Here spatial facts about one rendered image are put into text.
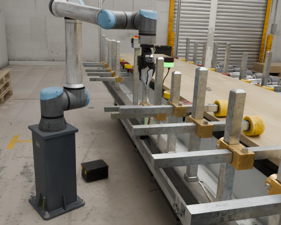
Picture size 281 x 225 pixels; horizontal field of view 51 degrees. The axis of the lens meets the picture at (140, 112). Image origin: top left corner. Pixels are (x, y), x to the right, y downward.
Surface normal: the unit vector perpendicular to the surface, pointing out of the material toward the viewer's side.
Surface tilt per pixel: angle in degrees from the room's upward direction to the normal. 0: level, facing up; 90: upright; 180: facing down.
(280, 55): 90
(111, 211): 0
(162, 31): 90
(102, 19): 90
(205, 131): 90
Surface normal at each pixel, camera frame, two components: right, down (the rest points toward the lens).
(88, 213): 0.04, -0.96
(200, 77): 0.25, 0.29
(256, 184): -0.97, 0.04
